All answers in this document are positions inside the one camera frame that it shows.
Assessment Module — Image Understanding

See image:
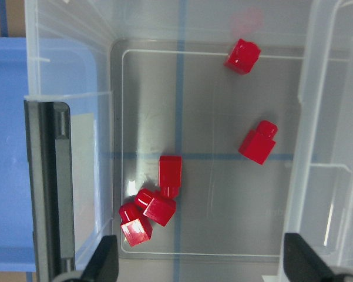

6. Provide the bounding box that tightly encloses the black box latch handle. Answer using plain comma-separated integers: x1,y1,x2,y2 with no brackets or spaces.
24,101,75,281

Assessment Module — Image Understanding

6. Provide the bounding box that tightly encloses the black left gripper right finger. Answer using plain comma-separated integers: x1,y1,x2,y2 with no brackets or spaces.
283,233,340,281

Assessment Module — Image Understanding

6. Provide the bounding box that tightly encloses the red block upper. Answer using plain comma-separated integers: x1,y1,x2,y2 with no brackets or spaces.
224,38,261,75

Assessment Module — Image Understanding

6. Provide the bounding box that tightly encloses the blue plastic tray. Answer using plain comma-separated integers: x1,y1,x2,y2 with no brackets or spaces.
0,38,98,272

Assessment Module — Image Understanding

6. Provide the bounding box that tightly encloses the red block centre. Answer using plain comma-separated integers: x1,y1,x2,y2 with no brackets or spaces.
159,155,182,199

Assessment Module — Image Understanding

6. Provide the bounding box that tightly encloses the red block lower left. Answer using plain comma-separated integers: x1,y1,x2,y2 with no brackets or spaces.
135,189,176,227

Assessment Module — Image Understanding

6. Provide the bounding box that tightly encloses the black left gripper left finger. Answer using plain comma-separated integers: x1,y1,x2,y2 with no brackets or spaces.
80,235,119,281

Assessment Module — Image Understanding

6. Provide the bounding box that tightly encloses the red block middle right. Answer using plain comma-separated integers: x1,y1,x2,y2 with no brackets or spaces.
238,120,278,165

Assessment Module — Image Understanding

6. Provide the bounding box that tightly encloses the clear plastic box lid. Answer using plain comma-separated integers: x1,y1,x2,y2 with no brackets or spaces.
283,1,353,274

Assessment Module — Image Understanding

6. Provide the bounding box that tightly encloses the red block bottom corner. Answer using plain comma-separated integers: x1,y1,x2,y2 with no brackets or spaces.
119,202,153,247

